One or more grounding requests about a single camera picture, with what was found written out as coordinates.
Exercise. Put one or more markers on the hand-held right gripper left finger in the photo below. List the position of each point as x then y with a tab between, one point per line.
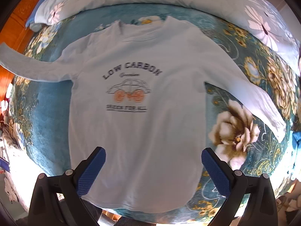
90	174

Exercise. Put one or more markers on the blue pillow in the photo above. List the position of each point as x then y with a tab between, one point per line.
29	21

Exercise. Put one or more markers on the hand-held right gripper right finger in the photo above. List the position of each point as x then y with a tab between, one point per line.
216	176

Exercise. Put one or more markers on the teal floral blanket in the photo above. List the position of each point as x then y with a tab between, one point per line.
47	103

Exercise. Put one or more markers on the blue cloth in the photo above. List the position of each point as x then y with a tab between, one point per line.
296	143

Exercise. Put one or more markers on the white floral cloth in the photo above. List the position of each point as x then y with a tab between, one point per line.
9	188

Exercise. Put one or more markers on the wooden headboard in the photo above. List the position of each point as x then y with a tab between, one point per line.
16	21

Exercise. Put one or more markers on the light blue long-sleeved shirt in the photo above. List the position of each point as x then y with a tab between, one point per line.
141	134

